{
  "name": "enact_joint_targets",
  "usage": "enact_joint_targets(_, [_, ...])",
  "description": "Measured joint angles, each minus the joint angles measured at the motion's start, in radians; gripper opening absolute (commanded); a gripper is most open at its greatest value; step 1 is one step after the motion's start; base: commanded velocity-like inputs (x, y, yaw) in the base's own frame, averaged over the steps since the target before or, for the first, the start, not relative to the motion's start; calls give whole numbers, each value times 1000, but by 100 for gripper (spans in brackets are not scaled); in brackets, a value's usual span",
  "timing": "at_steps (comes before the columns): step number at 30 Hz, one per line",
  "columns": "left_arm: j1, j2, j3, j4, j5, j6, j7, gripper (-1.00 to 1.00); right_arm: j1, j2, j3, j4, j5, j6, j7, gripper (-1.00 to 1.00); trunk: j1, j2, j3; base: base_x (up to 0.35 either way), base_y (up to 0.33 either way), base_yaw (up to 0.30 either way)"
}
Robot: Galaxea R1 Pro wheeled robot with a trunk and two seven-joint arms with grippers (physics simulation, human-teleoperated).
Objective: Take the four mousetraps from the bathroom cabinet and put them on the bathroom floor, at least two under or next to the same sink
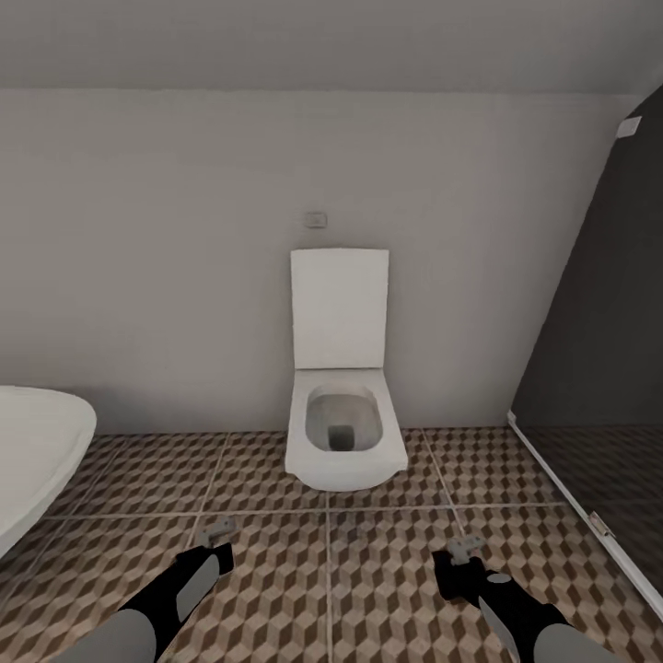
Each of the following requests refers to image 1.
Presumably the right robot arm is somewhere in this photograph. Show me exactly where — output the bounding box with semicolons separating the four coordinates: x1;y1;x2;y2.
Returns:
435;532;630;663

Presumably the mousetrap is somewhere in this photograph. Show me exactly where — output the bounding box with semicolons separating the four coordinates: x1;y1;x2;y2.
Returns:
431;550;470;606

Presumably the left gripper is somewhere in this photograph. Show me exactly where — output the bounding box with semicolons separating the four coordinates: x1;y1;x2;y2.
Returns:
206;542;234;576

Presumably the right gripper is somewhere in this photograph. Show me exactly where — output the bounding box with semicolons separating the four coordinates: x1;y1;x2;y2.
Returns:
435;557;485;600

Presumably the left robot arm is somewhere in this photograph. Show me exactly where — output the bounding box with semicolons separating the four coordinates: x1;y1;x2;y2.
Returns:
47;518;236;663

